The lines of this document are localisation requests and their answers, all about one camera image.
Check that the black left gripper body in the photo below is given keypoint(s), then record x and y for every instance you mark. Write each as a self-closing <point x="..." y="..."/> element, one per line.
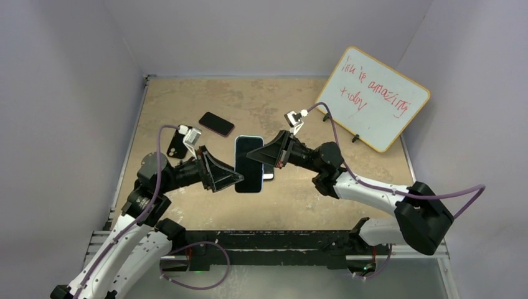
<point x="192" y="171"/>

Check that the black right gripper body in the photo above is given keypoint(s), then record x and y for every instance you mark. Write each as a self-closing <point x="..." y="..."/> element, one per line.
<point x="301" y="156"/>

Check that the black phone silver frame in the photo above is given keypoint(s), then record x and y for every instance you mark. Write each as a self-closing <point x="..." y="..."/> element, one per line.
<point x="268" y="172"/>

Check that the small black phone case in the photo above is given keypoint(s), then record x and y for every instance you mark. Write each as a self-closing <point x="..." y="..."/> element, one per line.
<point x="177" y="148"/>

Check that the light blue phone case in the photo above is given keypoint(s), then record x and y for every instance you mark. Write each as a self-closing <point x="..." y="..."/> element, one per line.
<point x="248" y="136"/>

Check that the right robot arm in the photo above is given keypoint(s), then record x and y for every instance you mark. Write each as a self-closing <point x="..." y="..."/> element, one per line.
<point x="419" y="224"/>

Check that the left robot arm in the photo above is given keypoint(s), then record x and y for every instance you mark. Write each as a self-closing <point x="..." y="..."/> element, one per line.
<point x="123" y="231"/>

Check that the whiteboard with red writing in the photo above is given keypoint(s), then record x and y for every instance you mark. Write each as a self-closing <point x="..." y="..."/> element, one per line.
<point x="370" y="99"/>

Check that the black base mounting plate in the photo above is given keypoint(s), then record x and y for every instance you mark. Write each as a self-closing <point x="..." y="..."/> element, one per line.
<point x="333" y="249"/>

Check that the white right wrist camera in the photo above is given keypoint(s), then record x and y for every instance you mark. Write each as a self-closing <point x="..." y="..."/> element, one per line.
<point x="295" y="120"/>

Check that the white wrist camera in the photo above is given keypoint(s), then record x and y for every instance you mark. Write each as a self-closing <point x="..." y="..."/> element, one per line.
<point x="295" y="120"/>
<point x="191" y="139"/>

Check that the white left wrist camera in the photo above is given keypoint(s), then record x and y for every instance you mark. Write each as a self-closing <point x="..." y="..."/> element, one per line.
<point x="191" y="139"/>

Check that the aluminium frame rail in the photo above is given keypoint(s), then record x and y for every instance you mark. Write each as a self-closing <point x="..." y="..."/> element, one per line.
<point x="200" y="249"/>

